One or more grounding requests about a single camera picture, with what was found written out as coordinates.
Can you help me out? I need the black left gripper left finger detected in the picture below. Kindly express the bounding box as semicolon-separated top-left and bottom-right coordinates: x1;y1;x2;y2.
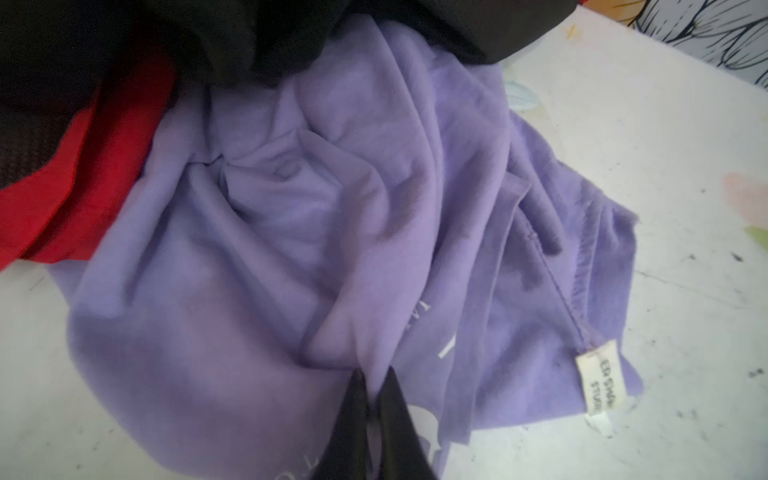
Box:
312;370;368;480

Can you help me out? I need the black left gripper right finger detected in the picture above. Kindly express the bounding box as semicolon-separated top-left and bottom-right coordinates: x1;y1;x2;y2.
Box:
377;367;437;480

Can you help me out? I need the purple cloth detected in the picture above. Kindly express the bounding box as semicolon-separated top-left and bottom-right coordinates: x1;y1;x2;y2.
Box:
49;15;636;479

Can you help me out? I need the red and black jacket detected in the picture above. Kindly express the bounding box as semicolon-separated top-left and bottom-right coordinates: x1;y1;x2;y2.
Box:
0;0;582;272

